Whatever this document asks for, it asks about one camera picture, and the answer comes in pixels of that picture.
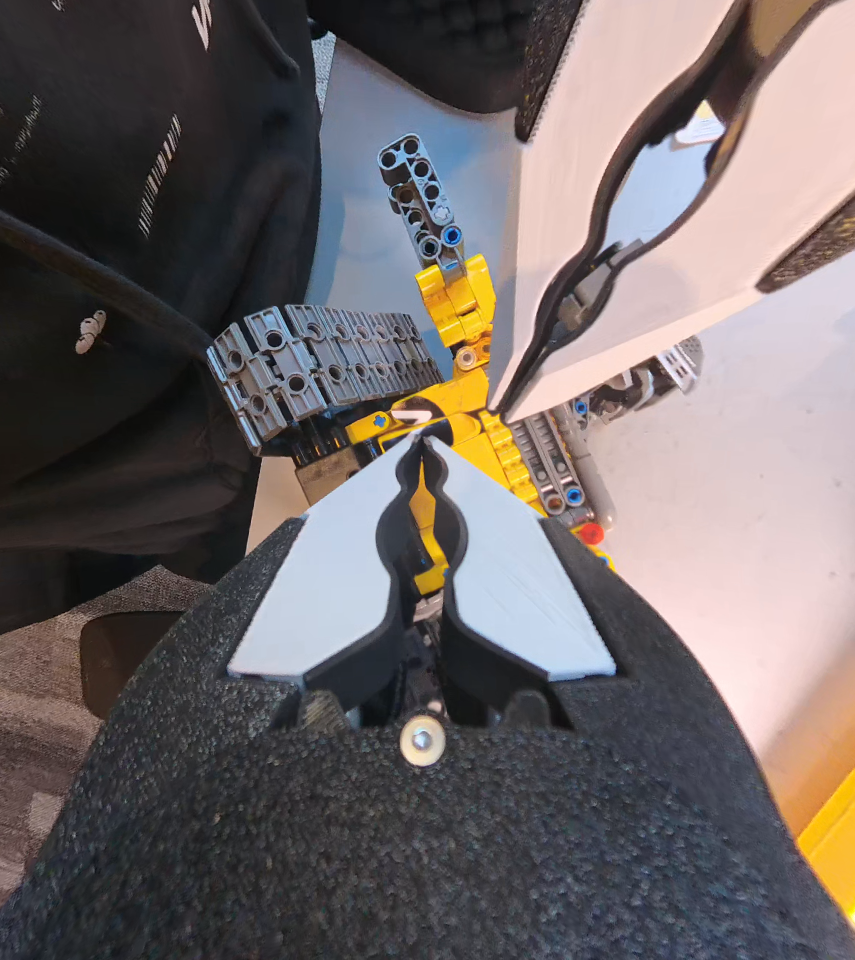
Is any black textured armrest pad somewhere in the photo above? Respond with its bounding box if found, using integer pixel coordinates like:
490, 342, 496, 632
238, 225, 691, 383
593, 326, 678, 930
307, 0, 541, 115

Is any yellow tracked brick vehicle model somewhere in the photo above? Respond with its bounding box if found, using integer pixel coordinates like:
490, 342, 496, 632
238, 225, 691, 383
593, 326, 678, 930
206, 135, 618, 721

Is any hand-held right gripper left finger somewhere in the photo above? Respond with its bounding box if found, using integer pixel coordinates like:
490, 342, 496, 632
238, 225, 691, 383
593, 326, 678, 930
227, 435, 424, 729

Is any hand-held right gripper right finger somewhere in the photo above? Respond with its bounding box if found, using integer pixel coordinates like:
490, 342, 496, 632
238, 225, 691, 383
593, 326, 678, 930
422, 437, 618, 729

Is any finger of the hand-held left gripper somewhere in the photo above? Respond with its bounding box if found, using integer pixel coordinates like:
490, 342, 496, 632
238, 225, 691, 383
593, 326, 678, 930
504, 0, 855, 425
486, 0, 742, 414

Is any grey brick power module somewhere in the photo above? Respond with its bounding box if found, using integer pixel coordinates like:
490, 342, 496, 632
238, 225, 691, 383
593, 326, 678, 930
573, 336, 705, 425

